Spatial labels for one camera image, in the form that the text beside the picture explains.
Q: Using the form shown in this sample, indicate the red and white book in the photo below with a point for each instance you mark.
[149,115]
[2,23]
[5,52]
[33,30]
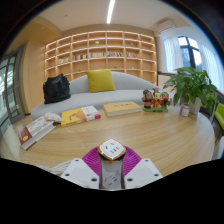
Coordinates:
[35,131]

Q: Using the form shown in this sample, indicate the black bag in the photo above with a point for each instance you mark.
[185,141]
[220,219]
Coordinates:
[56,89]

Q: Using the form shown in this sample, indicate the thick yellow book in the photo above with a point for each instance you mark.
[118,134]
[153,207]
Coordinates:
[121,108]

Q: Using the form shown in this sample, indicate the white air conditioner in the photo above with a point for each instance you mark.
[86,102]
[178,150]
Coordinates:
[166,26]

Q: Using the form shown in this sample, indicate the green chair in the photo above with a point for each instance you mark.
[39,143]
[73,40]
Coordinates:
[220,115]

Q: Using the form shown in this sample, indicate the white cube charger gold trim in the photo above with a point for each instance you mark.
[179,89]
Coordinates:
[111,150]

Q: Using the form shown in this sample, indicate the white book red spine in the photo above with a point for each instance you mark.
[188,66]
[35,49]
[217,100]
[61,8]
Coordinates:
[91,113]

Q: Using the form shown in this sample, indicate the colourful three-figure figurine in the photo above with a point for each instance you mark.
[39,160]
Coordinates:
[156,100]

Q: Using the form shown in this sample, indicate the glass door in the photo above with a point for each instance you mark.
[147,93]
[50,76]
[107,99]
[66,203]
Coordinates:
[11,90]

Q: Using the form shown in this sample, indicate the small patterned pouch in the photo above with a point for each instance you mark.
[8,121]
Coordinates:
[53,117]

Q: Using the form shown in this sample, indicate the green potted plant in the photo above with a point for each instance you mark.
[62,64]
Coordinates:
[191,85]

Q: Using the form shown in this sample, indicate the small pink white cup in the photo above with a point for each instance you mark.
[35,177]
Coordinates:
[184,110]

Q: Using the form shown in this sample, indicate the white sheer curtain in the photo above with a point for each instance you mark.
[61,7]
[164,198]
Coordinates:
[213,66]
[172,53]

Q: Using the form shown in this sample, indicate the long ceiling light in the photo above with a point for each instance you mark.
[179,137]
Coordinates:
[110,11]

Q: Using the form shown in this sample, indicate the dark framed window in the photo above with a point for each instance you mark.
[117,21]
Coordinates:
[190,53]

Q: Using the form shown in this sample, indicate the grey curved sofa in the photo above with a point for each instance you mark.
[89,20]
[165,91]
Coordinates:
[126,88]

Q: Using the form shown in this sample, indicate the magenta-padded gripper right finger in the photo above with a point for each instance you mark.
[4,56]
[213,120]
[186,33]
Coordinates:
[143,171]

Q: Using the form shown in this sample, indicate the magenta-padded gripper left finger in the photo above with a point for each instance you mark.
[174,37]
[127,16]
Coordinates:
[80,171]

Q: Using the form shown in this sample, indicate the yellow cushion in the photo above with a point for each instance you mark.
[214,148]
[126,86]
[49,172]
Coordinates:
[100,81]

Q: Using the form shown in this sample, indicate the wooden wall shelf unit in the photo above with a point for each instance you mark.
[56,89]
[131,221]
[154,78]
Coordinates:
[100,50]

